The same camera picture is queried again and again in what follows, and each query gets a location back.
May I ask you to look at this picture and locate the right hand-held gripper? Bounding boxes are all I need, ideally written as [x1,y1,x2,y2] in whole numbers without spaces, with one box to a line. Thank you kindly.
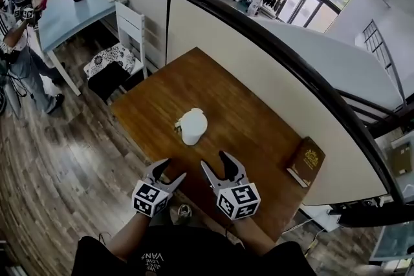
[200,150,262,221]

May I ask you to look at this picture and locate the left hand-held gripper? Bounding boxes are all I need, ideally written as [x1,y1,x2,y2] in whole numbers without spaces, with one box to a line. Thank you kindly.
[131,158,188,218]

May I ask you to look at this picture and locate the white bottle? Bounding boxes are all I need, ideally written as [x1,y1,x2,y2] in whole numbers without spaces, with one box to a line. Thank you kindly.
[175,108,209,147]

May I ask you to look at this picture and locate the person's left forearm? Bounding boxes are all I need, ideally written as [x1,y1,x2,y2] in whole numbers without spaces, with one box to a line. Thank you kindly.
[109,211,150,260]

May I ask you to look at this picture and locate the person's right forearm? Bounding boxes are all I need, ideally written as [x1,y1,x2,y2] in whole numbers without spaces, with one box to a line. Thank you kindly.
[230,218,276,257]

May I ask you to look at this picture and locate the person's shoe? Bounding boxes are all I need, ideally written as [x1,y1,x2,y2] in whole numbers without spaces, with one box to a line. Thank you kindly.
[177,203,193,218]

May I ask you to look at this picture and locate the person's black shirt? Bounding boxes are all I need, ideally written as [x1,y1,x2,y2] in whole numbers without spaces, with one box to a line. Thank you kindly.
[71,224,317,276]

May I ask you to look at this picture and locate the brown hardcover book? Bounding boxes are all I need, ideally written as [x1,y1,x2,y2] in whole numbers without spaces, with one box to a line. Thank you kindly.
[285,136,326,189]

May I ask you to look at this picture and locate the white power strip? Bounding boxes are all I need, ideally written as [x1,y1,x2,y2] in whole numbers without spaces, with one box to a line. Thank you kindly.
[299,202,341,233]

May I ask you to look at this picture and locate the black cloth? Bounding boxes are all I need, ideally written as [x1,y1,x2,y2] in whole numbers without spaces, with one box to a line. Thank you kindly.
[87,61,131,105]

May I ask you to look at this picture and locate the floral patterned cushion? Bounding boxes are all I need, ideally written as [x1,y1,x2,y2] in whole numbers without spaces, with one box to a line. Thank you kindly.
[84,44,136,79]

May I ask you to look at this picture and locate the black curved handrail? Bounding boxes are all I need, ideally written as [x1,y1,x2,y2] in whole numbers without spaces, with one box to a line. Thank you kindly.
[76,0,414,227]

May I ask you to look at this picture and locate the white wooden chair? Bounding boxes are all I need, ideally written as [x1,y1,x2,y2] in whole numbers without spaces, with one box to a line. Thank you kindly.
[83,1,149,105]

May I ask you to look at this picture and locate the cardboard box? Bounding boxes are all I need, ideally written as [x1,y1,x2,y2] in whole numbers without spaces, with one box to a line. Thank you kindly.
[390,141,414,178]

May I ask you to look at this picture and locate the light blue table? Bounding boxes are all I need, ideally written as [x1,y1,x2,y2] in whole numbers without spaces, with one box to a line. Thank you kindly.
[33,0,129,97]

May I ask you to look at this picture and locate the black stair railing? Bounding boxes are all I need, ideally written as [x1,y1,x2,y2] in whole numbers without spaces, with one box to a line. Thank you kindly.
[362,19,408,109]

